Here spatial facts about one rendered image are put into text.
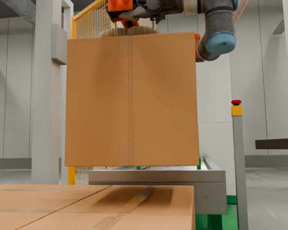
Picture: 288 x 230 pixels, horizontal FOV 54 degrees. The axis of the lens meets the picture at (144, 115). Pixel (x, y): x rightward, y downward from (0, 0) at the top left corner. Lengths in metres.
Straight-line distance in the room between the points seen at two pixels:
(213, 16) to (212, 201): 0.89
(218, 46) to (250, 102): 9.79
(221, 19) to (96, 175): 1.00
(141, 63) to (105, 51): 0.12
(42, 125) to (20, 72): 10.23
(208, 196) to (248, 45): 9.93
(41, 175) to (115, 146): 1.65
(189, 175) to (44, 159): 1.35
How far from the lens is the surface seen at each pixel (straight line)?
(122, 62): 0.89
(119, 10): 0.99
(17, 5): 9.40
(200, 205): 1.48
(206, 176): 1.46
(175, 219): 0.77
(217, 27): 0.92
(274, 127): 10.77
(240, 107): 2.04
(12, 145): 12.38
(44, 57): 2.57
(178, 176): 1.46
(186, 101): 0.84
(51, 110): 2.45
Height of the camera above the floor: 0.73
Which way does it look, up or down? 7 degrees up
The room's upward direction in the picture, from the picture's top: 1 degrees counter-clockwise
